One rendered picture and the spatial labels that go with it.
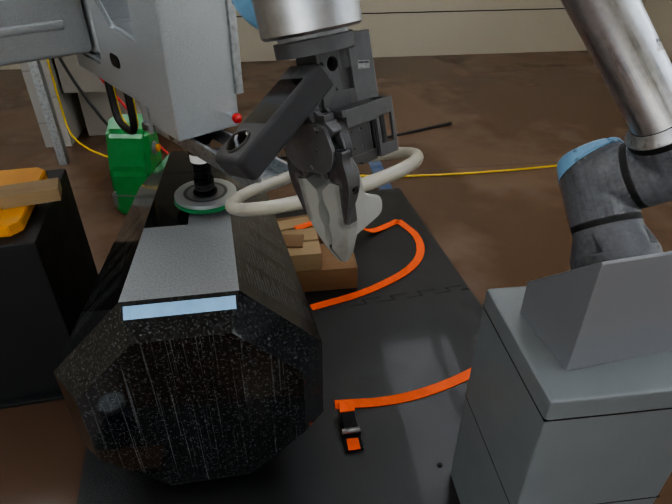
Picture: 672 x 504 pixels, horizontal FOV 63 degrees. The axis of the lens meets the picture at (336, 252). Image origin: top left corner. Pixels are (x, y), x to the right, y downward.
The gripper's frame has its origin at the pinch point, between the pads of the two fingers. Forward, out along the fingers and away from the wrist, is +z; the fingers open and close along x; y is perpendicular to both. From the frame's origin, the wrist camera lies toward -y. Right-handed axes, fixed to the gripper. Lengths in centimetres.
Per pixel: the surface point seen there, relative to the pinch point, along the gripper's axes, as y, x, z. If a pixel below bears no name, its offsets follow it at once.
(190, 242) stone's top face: 30, 120, 37
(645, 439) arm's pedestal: 77, 0, 82
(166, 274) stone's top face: 16, 109, 39
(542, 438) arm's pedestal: 55, 13, 73
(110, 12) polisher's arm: 40, 153, -34
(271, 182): 44, 85, 17
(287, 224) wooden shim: 122, 213, 83
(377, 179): 42, 40, 11
